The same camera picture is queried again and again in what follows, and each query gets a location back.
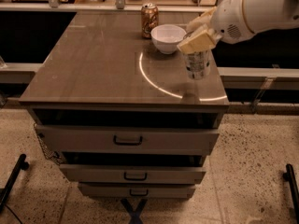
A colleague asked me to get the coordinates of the bottom grey drawer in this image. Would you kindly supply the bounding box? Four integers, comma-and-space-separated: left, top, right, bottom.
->
78, 183, 195, 199

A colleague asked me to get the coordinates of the white bowl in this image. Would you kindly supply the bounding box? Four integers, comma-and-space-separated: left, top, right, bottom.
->
151, 24, 186, 54

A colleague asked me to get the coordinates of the grey drawer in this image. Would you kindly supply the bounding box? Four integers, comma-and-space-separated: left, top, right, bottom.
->
60, 164, 206, 184
78, 183, 195, 199
36, 125, 219, 156

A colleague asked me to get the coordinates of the brown soda can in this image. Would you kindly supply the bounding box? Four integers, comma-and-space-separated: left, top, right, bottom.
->
141, 3, 159, 38

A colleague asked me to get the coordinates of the middle grey drawer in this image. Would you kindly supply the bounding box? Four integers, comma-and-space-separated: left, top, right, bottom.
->
60, 164, 206, 184

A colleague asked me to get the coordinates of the black left stand leg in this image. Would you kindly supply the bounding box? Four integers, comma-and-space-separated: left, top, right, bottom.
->
0, 154, 29, 212

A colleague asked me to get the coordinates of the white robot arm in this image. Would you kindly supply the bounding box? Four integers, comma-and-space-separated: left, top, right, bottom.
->
178, 0, 299, 54

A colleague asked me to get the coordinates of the black right stand leg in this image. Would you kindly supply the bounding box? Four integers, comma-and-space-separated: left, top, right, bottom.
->
283, 163, 299, 224

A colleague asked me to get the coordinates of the black stand leg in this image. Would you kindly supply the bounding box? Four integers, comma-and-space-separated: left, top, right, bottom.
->
283, 163, 299, 224
0, 154, 29, 212

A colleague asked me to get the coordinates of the top grey drawer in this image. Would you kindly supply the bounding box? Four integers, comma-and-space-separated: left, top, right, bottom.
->
36, 125, 219, 156

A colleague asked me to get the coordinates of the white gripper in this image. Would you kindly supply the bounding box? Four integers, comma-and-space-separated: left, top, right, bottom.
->
178, 0, 254, 54

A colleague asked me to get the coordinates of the grey drawer cabinet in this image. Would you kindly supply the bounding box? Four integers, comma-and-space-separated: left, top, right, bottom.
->
18, 10, 231, 200

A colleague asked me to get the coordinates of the silver green 7up can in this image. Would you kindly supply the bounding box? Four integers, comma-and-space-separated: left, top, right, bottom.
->
183, 50, 211, 80

